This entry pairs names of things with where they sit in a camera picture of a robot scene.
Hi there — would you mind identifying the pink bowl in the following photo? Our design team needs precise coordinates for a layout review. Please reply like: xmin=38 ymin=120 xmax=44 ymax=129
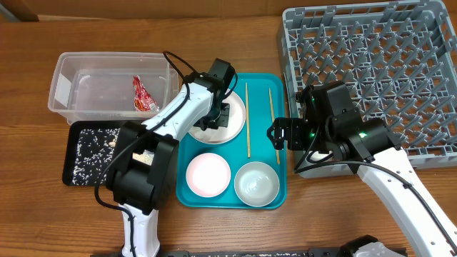
xmin=186 ymin=153 xmax=231 ymax=198

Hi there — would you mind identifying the red snack wrapper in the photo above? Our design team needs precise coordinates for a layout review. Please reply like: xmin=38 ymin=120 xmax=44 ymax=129
xmin=132 ymin=76 xmax=159 ymax=111

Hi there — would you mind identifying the white paper cup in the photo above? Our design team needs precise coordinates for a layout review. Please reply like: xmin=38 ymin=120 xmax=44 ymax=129
xmin=306 ymin=151 xmax=333 ymax=163

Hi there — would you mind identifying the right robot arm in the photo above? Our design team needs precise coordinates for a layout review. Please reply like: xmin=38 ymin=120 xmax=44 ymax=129
xmin=267 ymin=81 xmax=456 ymax=256

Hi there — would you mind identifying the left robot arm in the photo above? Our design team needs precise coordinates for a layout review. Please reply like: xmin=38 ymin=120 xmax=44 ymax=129
xmin=100 ymin=59 xmax=238 ymax=256

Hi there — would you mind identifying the pink plate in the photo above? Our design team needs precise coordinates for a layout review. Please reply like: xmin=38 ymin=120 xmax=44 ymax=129
xmin=189 ymin=92 xmax=246 ymax=144

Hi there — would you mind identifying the right wooden chopstick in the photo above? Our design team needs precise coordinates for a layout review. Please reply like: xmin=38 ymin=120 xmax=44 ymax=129
xmin=268 ymin=88 xmax=281 ymax=165

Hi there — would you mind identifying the wooden chopstick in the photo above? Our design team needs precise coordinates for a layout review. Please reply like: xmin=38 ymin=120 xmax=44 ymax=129
xmin=245 ymin=82 xmax=251 ymax=158
xmin=268 ymin=88 xmax=281 ymax=165

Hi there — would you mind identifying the teal plastic tray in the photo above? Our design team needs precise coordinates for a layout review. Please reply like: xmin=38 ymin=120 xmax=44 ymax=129
xmin=176 ymin=73 xmax=287 ymax=209

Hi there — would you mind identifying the left wooden chopstick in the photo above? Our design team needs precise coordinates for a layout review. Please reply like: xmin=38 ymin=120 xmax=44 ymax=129
xmin=245 ymin=82 xmax=251 ymax=158

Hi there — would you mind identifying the grey bowl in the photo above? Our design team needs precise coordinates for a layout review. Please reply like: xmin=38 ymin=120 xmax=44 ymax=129
xmin=234 ymin=161 xmax=281 ymax=208

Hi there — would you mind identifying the spilled white rice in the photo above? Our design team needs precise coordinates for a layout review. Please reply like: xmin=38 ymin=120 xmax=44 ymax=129
xmin=71 ymin=127 xmax=158 ymax=186

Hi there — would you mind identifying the grey dish rack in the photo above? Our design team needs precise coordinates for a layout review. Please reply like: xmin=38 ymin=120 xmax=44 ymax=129
xmin=278 ymin=1 xmax=456 ymax=169

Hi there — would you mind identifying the black rectangular tray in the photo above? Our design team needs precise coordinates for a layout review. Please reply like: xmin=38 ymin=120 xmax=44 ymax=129
xmin=61 ymin=119 xmax=166 ymax=187

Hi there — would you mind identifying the clear plastic bin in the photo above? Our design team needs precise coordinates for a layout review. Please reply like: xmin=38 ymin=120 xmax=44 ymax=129
xmin=48 ymin=51 xmax=179 ymax=124

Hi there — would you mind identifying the black rail at table edge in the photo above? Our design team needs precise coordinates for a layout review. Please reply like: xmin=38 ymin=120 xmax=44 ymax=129
xmin=92 ymin=234 xmax=408 ymax=257

